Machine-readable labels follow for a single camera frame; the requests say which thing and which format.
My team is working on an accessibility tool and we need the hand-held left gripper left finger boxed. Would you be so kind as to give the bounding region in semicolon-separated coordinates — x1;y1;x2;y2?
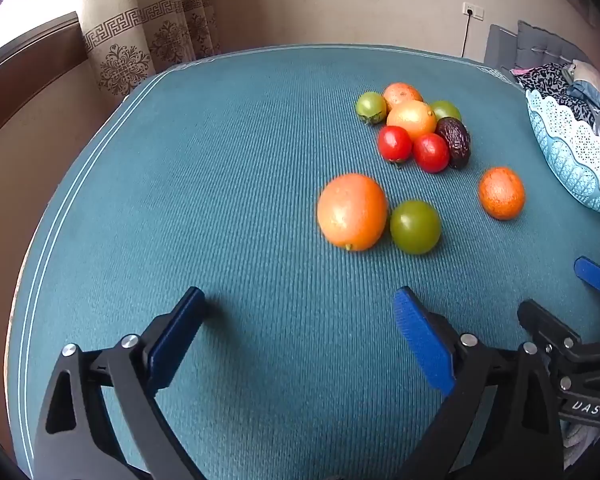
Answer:
32;286;216;480

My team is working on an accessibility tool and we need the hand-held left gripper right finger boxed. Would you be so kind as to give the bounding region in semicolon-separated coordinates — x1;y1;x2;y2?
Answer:
393;286;566;480

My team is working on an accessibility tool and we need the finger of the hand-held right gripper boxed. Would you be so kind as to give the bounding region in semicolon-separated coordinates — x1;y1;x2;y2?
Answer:
517;299;582;356
574;256;600;297

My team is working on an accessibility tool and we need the light blue lattice basket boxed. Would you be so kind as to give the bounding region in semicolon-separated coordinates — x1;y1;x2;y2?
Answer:
525;87;600;217

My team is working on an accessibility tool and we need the large green tomato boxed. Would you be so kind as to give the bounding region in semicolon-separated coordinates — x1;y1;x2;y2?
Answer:
390;200;442;255

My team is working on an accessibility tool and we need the speckled orange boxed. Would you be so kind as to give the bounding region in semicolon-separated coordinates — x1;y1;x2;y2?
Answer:
478;166;526;221

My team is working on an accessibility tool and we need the large orange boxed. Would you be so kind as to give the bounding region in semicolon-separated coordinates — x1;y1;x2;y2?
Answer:
316;173;389;252

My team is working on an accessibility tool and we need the red tomato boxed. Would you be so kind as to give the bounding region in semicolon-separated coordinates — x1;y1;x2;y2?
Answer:
413;133;451;174
377;125;413;163

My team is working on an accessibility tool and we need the dark wrinkled avocado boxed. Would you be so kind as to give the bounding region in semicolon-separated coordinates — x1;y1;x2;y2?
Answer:
435;117;472;170

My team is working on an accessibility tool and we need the pale orange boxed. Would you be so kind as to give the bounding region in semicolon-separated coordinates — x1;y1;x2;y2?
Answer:
386;100;438;142

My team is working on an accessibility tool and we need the teal tablecloth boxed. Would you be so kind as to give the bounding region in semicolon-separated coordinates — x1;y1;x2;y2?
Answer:
5;44;600;480

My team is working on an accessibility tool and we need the light blue cloth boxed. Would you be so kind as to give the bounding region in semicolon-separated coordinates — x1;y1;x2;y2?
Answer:
567;80;600;126

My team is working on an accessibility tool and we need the leopard print cloth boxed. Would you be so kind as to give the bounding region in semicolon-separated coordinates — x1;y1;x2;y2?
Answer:
517;62;600;126

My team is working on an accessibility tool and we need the white cloth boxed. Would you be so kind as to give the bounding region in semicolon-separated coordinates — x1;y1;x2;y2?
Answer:
572;60;600;96

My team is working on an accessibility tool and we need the grey padded headboard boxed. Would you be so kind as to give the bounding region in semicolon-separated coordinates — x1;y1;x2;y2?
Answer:
482;20;596;81

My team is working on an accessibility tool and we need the small green tomato with stem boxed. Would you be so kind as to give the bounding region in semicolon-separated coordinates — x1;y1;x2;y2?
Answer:
356;91;388;125

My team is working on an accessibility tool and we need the reddish spotted orange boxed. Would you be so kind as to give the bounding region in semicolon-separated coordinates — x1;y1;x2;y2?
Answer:
382;82;424;112

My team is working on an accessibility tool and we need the beige patterned curtain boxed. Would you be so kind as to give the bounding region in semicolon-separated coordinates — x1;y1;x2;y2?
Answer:
77;0;221;98

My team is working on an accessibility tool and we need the brown wooden window frame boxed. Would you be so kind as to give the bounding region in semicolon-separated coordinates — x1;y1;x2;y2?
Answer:
0;12;93;153

